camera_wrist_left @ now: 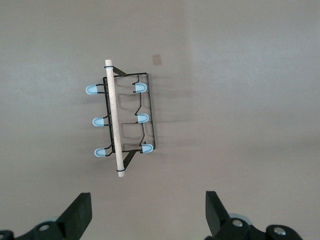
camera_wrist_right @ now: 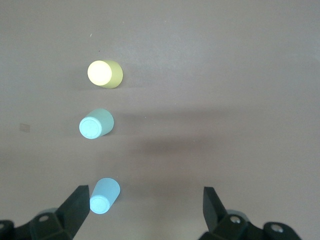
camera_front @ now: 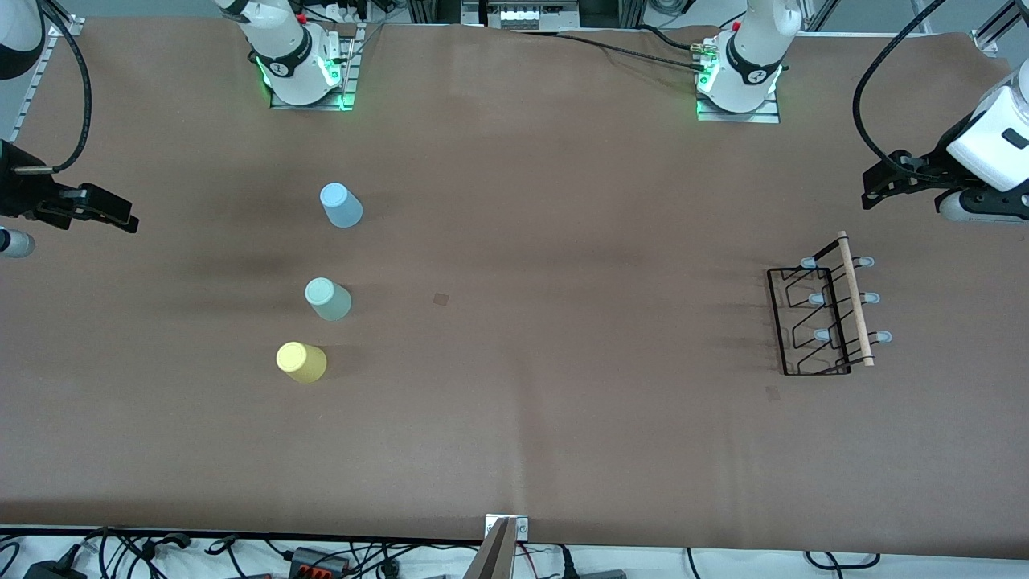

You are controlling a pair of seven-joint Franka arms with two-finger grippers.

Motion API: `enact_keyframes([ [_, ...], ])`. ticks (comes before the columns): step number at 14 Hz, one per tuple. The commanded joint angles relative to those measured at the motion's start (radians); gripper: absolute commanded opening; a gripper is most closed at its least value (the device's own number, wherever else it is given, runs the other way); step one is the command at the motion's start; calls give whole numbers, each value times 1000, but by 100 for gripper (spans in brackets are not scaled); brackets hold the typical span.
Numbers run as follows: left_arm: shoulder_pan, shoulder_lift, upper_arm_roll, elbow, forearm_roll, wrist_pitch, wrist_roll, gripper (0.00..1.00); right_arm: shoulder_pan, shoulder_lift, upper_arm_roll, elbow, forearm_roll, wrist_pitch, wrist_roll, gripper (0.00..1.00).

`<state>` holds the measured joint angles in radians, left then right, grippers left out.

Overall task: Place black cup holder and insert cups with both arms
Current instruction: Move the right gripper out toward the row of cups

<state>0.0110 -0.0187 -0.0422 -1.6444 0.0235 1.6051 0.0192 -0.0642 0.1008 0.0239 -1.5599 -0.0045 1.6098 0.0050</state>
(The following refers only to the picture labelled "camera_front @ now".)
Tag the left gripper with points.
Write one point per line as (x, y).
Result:
(927, 168)

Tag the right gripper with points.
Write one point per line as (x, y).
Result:
(18, 191)

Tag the light blue plastic cup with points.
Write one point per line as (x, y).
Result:
(342, 207)

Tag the pale green plastic cup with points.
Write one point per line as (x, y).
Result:
(328, 299)

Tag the yellow plastic cup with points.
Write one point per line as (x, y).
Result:
(301, 362)

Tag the white power strip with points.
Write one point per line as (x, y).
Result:
(342, 11)

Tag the black power adapter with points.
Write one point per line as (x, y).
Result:
(52, 571)

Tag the brown table cover sheet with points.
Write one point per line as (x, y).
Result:
(563, 402)

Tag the black orange connector box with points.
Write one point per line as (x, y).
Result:
(317, 561)

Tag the grey control box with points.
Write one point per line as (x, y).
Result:
(518, 14)

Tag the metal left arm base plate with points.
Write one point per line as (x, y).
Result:
(768, 114)

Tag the aluminium frame rail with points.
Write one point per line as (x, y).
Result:
(34, 84)

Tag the aluminium frame profile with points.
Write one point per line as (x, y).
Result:
(997, 28)

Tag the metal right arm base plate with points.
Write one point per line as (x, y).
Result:
(347, 80)

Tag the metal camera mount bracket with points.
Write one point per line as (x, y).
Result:
(498, 555)

